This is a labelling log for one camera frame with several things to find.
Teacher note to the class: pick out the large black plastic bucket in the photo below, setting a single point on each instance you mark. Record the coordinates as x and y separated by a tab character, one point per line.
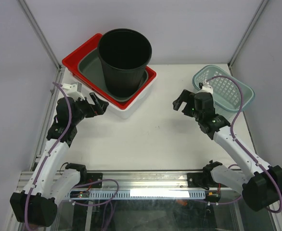
124	54

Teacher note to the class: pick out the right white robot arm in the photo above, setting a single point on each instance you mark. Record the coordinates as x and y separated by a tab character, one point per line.
259	183

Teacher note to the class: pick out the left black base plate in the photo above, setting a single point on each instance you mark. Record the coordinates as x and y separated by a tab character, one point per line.
91	177

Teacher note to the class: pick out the left aluminium frame post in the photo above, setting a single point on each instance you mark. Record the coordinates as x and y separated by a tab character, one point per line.
34	24

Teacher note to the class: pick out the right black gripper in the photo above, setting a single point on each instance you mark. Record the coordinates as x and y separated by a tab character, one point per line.
183	97

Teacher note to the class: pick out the red plastic tray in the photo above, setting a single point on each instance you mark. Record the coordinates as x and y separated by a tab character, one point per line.
73	59

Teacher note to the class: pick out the aluminium mounting rail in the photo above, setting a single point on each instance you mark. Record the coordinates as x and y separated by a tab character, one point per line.
137	179

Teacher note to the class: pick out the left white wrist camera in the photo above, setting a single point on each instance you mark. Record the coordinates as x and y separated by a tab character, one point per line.
74	91

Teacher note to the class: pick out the white plastic bin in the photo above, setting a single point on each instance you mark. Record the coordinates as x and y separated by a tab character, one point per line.
132	107

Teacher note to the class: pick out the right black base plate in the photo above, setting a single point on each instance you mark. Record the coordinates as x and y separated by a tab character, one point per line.
198	180

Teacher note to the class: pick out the aluminium frame post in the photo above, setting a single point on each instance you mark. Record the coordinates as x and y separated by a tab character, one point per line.
259	11
34	24

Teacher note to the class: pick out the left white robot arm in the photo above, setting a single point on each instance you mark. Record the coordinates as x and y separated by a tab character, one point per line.
39	200

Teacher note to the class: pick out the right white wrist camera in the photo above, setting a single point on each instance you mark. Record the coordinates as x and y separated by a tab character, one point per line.
205	87

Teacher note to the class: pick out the grey plastic tray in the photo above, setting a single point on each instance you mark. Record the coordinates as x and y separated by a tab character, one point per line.
90	67

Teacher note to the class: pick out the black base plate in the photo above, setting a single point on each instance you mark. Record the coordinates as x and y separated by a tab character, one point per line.
198	180
91	177

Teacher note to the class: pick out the teal perforated plastic basket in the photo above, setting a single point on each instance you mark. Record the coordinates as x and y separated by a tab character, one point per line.
226	94

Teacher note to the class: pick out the white slotted cable duct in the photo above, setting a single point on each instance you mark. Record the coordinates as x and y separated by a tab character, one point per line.
139	194

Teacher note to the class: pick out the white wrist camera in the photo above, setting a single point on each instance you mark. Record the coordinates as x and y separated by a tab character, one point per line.
205	87
74	91

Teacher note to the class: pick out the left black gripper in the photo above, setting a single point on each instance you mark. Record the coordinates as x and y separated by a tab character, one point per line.
98	108

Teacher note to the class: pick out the right aluminium frame post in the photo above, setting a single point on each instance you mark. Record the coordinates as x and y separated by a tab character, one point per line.
259	11

